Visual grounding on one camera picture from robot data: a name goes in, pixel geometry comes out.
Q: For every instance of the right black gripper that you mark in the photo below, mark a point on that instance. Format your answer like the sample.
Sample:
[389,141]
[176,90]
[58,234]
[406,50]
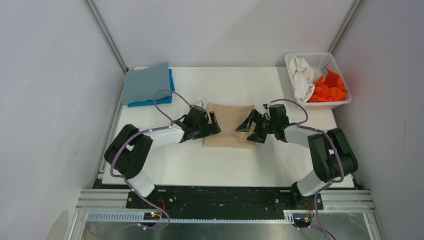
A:
[254,115]

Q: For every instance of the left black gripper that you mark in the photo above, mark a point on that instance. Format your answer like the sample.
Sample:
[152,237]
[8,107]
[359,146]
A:
[210,129]

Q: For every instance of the beige t-shirt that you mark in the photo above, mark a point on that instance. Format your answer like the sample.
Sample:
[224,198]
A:
[228,119]

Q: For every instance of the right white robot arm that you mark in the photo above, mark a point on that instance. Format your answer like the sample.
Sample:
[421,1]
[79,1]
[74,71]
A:
[331,154]

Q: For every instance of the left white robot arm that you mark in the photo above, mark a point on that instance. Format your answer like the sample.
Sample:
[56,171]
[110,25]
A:
[129,150]

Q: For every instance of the white crumpled t-shirt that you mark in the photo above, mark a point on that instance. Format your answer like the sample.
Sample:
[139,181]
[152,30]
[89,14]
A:
[303,76]

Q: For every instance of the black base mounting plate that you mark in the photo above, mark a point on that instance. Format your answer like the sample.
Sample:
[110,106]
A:
[238,203]

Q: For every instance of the orange crumpled t-shirt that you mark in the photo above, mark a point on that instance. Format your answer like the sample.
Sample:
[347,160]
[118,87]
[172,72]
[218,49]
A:
[329,89]

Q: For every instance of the folded grey t-shirt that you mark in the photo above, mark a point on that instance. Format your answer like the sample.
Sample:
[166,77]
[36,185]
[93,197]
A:
[141,85]

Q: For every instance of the white plastic laundry basket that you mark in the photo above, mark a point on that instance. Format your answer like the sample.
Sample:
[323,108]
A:
[318,61]

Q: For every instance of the right controller board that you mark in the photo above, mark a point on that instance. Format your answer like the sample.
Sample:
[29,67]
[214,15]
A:
[302,222]

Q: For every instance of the controller board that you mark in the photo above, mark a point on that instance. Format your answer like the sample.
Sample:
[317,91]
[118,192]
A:
[152,216]
[302,222]

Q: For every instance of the left controller board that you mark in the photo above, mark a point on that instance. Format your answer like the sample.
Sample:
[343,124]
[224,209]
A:
[152,216]

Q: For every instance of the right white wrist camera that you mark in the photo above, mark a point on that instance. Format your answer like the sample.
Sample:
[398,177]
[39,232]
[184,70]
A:
[265,108]

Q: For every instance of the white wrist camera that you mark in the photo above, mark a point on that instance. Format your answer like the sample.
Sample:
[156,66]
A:
[265,108]
[199,103]

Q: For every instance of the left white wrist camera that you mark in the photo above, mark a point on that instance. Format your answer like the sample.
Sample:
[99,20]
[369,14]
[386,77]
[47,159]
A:
[199,103]

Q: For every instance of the aluminium frame rail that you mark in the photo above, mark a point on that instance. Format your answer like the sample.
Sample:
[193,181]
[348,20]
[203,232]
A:
[118,214]

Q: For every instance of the left corner aluminium post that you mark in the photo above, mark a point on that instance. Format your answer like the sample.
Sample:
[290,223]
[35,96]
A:
[104,31]

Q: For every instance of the corner aluminium post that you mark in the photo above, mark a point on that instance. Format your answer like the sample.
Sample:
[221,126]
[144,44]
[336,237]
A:
[104,31]
[347,21]

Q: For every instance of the right corner aluminium post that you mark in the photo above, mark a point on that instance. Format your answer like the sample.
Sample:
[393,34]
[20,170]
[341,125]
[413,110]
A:
[347,21]

